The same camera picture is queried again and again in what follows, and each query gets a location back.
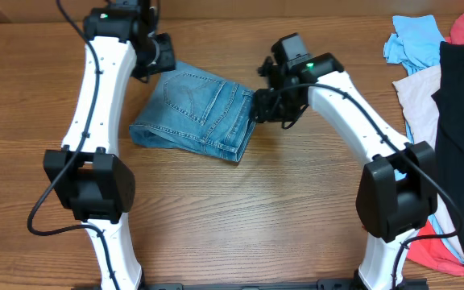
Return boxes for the blue denim jeans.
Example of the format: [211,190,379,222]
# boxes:
[129,61,255,162]

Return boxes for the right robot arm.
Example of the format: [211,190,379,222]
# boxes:
[251,33,437,289]

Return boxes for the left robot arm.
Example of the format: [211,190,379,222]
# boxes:
[43,1,176,289]

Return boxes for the white cloth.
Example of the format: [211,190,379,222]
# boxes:
[391,64,464,276]

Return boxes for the light blue shirt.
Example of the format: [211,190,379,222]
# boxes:
[383,14,464,265]

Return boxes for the red shirt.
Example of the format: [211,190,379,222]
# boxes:
[404,11,464,277]

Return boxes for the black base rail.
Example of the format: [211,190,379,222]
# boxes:
[70,277,430,290]

